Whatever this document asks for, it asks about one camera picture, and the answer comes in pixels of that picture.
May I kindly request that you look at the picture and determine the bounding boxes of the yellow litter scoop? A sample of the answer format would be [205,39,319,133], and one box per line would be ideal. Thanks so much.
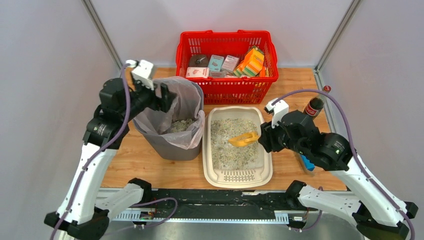
[228,131,260,147]

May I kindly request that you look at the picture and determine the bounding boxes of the translucent plastic bin liner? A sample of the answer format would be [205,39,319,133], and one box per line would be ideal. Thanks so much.
[133,76,206,151]

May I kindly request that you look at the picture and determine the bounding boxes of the grey mesh trash bin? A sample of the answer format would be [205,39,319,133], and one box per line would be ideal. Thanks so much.
[132,76,206,162]

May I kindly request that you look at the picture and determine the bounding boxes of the beige litter box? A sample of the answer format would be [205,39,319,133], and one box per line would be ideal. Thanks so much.
[202,106,273,189]

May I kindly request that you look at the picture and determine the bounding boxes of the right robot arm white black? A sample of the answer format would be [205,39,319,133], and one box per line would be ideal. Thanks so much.
[258,110,418,240]

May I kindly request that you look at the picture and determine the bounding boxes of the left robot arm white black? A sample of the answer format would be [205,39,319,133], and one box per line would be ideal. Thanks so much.
[44,78,177,240]

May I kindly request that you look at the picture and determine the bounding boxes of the litter clumps in bin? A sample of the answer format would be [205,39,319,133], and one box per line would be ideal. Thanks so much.
[169,118,196,133]

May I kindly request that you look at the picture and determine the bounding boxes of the white pink sponge box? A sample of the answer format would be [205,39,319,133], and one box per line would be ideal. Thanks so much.
[185,67,210,79]

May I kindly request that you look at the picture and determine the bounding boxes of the blue and tan box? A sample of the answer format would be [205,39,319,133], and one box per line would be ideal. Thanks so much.
[300,154,315,172]

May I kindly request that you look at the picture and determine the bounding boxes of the grey sponge label box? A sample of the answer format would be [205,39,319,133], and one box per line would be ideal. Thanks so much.
[209,71,227,78]

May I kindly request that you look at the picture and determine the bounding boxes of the cat litter granules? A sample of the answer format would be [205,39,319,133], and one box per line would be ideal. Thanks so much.
[210,118,263,170]

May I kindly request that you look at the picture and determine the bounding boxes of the teal small box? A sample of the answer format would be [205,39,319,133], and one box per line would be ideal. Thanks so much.
[208,54,225,72]

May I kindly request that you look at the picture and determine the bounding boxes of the grey small box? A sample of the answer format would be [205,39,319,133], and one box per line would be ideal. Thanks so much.
[221,55,240,73]

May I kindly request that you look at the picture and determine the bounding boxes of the brown round item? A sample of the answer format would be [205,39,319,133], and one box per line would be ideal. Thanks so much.
[188,54,210,68]

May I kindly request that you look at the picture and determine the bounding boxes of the cola glass bottle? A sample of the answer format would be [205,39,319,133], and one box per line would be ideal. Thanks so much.
[303,93,327,119]

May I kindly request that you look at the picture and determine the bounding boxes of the red shopping basket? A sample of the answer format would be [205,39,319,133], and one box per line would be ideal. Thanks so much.
[175,30,279,105]

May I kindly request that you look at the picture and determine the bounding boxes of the orange green sponge pack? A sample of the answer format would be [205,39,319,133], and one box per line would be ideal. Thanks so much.
[233,45,265,77]

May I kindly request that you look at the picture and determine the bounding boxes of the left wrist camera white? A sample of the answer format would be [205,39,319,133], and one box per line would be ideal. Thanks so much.
[125,59,156,91]

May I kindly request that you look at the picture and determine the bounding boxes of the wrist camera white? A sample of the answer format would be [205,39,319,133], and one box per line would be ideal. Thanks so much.
[264,98,289,129]
[125,59,156,91]

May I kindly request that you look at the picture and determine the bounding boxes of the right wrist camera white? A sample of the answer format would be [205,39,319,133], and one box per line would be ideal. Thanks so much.
[264,98,289,129]

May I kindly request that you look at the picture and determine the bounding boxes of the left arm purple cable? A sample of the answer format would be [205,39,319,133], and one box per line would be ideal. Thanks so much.
[49,62,180,240]

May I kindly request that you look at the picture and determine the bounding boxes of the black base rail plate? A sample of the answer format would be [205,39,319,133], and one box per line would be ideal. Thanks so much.
[119,188,319,220]

